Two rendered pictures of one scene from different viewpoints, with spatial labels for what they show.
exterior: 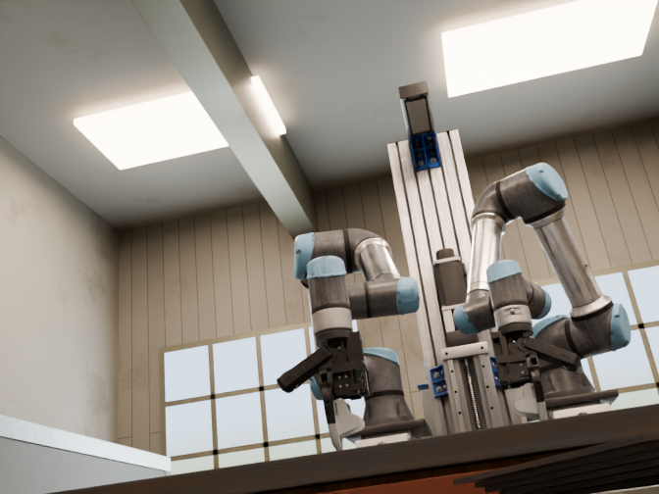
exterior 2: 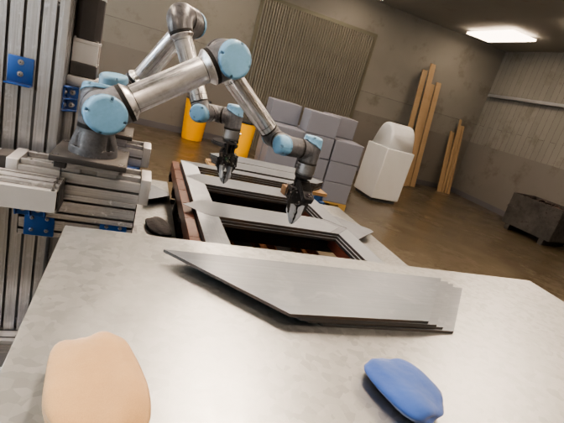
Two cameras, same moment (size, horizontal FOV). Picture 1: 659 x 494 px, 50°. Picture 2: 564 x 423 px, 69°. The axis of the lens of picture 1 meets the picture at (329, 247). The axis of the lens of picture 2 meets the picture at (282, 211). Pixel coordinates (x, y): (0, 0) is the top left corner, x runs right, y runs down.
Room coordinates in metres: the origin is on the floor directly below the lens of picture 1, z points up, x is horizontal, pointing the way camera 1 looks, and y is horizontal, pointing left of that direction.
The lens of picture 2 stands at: (2.17, 1.37, 1.42)
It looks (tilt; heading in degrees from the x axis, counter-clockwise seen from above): 17 degrees down; 239
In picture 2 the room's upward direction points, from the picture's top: 16 degrees clockwise
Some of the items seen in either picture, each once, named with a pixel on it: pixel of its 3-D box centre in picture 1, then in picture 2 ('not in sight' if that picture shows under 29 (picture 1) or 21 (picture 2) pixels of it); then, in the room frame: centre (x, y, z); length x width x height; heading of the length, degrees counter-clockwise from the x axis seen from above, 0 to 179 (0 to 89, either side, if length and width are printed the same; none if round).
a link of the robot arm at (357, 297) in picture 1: (337, 303); (286, 144); (1.39, 0.00, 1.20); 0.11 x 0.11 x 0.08; 2
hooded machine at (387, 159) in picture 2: not in sight; (386, 161); (-2.77, -3.90, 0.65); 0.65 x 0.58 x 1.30; 80
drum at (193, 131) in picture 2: not in sight; (195, 118); (-0.10, -6.27, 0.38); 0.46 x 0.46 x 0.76
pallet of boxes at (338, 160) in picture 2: not in sight; (305, 155); (-0.78, -3.29, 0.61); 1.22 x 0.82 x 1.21; 165
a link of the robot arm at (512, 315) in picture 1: (513, 321); (232, 134); (1.47, -0.37, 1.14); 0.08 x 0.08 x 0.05
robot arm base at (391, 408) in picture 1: (385, 412); (95, 138); (2.05, -0.10, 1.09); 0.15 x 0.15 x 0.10
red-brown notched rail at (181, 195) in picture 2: not in sight; (186, 216); (1.66, -0.21, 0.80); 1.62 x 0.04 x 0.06; 81
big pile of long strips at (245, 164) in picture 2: not in sight; (267, 172); (0.86, -1.11, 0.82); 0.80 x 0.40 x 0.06; 171
